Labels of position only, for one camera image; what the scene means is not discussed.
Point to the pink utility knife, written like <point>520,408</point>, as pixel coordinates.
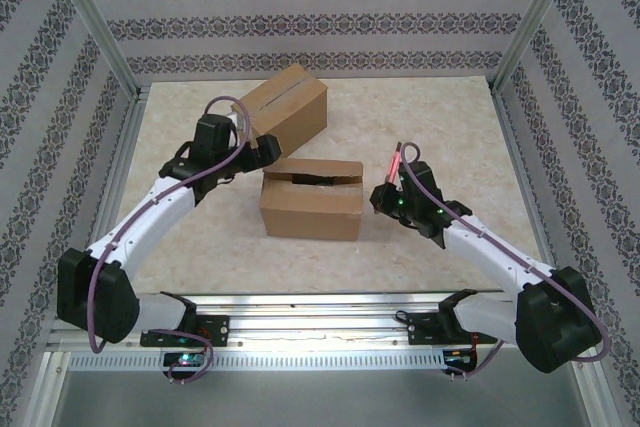
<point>393,164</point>

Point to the brown cardboard box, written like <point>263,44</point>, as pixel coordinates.
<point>295,107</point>
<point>310,217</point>

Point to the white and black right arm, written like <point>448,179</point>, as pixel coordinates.
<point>500,264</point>

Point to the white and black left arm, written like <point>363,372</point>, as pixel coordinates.
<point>150,219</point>

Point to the small circuit board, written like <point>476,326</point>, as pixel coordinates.
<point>459,356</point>
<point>187,360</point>

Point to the grey metal panel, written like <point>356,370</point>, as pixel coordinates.
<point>320,399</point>

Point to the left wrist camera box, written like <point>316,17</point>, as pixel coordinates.
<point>241,124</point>

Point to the aluminium side rail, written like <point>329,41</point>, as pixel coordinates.
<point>117,172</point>
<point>522,172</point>

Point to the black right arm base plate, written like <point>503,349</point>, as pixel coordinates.
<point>425,329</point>

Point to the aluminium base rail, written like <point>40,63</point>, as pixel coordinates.
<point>320,322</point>

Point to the aluminium frame post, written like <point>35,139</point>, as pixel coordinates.
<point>534,22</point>
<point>47,392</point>
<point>99,22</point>
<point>592,392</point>

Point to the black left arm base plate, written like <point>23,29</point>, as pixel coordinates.
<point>210,329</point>

